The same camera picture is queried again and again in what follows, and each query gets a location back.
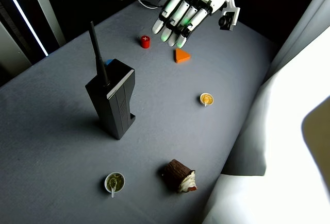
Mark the beige blurred panel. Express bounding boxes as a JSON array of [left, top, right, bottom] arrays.
[[301, 96, 330, 194]]

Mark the white light strip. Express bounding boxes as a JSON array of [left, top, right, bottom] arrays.
[[0, 0, 50, 57]]

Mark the red cylinder block white cross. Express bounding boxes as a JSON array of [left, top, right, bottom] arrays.
[[140, 35, 151, 49]]

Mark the chocolate log cake toy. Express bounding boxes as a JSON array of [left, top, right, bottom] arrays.
[[161, 159, 198, 193]]

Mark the white cup of coffee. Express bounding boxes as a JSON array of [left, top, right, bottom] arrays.
[[200, 92, 215, 108]]

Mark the white bowl of green soup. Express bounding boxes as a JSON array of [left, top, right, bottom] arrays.
[[104, 171, 126, 198]]

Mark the black toy phone with antenna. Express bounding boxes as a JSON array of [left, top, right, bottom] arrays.
[[85, 21, 137, 141]]

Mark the black wrist camera white bracket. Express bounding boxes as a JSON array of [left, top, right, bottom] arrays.
[[218, 0, 241, 31]]

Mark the grey table cloth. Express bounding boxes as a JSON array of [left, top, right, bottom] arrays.
[[0, 0, 279, 224]]

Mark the white frame post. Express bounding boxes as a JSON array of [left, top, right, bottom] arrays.
[[27, 0, 67, 47]]

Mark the white fabric curtain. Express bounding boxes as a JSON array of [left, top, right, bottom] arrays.
[[202, 0, 330, 224]]

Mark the orange triangle block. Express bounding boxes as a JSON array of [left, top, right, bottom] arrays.
[[174, 48, 191, 64]]

